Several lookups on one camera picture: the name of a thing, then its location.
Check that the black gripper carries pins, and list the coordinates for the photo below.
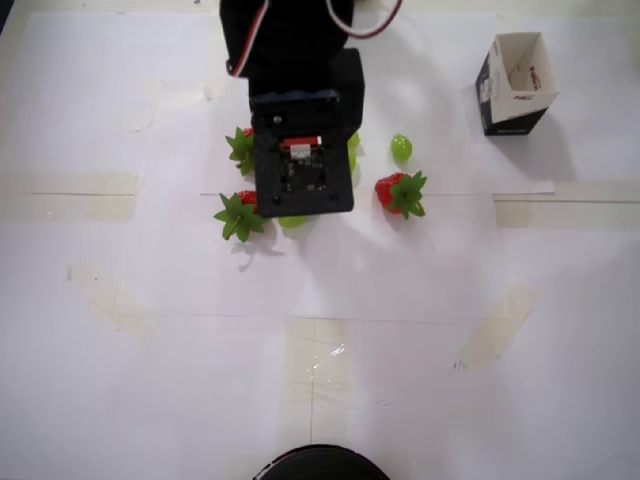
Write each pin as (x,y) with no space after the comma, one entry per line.
(351,90)

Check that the clear tape strip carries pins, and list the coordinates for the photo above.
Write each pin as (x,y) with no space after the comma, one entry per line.
(165,105)
(75,205)
(215,85)
(300,360)
(115,305)
(495,330)
(575,215)

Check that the black round object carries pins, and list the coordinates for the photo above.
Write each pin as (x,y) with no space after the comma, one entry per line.
(320,465)

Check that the red plastic strawberry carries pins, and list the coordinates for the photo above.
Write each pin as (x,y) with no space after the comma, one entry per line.
(237,217)
(240,150)
(387,192)

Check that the green plastic grape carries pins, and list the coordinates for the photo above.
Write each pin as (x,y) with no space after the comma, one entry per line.
(401,148)
(292,221)
(354,140)
(352,161)

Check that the white black cardboard box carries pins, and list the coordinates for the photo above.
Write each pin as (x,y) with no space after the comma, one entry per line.
(510,120)

